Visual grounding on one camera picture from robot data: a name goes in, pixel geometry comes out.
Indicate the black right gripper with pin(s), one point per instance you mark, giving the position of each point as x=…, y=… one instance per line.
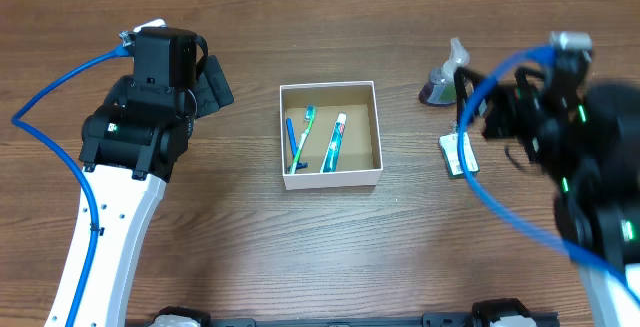
x=493, y=118

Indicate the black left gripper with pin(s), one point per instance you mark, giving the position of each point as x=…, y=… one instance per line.
x=214, y=90

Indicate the purple soap pump bottle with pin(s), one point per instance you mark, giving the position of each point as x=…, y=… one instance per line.
x=439, y=90

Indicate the white green soap bar packet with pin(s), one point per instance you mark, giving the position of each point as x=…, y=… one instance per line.
x=448, y=146

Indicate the blue disposable razor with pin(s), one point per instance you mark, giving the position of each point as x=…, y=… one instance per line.
x=293, y=144

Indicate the green white toothbrush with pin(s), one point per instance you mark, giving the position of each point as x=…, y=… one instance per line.
x=309, y=118

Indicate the teal white toothpaste tube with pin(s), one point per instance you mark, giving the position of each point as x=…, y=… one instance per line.
x=330, y=161

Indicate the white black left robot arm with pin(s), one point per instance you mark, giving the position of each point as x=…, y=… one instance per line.
x=129, y=147

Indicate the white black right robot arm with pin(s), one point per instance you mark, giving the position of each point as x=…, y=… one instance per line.
x=587, y=143

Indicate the pink cardboard box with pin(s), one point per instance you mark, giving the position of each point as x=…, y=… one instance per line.
x=360, y=159

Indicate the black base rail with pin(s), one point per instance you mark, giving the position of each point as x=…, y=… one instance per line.
x=496, y=312

